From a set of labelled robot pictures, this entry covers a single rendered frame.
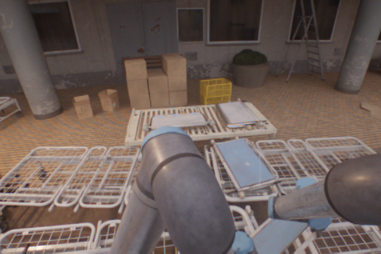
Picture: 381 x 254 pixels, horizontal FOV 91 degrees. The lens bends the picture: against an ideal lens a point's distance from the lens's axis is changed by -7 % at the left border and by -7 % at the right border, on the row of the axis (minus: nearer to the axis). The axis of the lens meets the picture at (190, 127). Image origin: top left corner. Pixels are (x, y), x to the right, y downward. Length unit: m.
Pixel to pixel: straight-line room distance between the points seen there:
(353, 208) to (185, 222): 0.27
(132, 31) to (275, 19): 4.36
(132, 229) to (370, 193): 0.45
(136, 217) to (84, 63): 6.57
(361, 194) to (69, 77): 7.11
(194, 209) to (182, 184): 0.04
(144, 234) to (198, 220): 0.21
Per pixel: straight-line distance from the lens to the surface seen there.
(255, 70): 5.83
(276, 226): 1.37
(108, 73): 6.81
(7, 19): 5.00
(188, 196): 0.32
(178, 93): 4.38
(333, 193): 0.44
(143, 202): 0.46
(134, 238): 0.54
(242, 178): 1.97
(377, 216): 0.42
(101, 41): 6.68
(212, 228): 0.34
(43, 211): 2.94
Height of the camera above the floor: 1.89
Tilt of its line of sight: 30 degrees down
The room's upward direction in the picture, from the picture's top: 1 degrees counter-clockwise
